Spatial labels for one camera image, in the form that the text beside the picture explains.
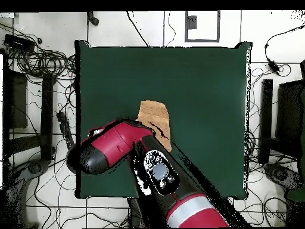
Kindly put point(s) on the small black caster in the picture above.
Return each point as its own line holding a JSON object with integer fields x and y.
{"x": 93, "y": 21}

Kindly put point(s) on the grey rectangular floor frame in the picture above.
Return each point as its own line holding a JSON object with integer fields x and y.
{"x": 186, "y": 33}

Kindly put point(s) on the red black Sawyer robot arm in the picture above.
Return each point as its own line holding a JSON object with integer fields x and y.
{"x": 112, "y": 143}

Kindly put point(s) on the black metal frame stand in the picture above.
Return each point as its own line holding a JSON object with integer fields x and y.
{"x": 46, "y": 107}
{"x": 266, "y": 107}

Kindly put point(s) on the black flat box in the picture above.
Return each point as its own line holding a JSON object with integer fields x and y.
{"x": 19, "y": 43}

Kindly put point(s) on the tan terry towel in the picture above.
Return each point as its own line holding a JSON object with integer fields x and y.
{"x": 152, "y": 112}

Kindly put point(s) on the grey square plate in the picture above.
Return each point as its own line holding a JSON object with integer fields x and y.
{"x": 191, "y": 22}

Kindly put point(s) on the dark green table cloth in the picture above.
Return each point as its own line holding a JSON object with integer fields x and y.
{"x": 202, "y": 95}

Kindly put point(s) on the grey stand foot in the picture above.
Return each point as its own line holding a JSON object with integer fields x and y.
{"x": 281, "y": 174}
{"x": 34, "y": 168}

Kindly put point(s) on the black power strip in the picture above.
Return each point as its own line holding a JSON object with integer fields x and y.
{"x": 63, "y": 124}

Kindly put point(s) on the black power adapter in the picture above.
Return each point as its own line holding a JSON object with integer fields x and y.
{"x": 273, "y": 66}

